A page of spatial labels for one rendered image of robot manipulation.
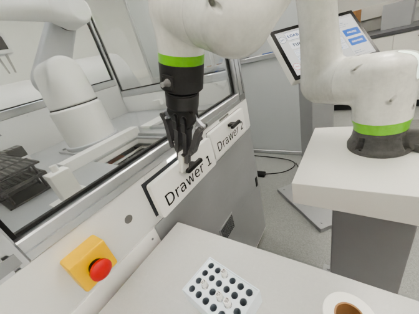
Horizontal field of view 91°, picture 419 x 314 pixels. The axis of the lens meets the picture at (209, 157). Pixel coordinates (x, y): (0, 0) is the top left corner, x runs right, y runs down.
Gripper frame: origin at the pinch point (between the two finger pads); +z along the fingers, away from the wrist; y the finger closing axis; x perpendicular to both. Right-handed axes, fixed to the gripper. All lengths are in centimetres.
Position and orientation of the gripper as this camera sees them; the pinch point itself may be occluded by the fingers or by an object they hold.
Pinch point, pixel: (183, 161)
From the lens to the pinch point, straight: 58.2
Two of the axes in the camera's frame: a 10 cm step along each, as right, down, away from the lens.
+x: 5.2, -5.0, 7.0
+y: 8.5, 3.6, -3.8
